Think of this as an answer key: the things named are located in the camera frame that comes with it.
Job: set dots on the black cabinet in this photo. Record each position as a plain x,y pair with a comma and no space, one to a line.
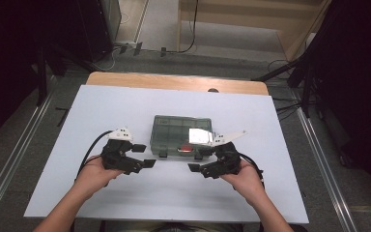
96,29

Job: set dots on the person's left hand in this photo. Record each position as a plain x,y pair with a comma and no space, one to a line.
93,175

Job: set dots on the person's right hand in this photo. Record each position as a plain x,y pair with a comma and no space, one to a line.
244,180

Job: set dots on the white table board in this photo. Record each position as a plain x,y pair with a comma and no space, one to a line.
174,193

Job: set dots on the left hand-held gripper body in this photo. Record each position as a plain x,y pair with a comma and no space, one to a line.
119,154

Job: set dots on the grey-green machine base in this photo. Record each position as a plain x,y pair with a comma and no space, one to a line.
170,132

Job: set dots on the round black case red disc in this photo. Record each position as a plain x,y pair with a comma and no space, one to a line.
186,149

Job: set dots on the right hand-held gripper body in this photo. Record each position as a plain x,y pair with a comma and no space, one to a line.
225,158

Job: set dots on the black tripod stand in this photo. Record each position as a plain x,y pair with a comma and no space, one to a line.
298,69

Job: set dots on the dark curtain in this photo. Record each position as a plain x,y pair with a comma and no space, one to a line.
357,80
9,64

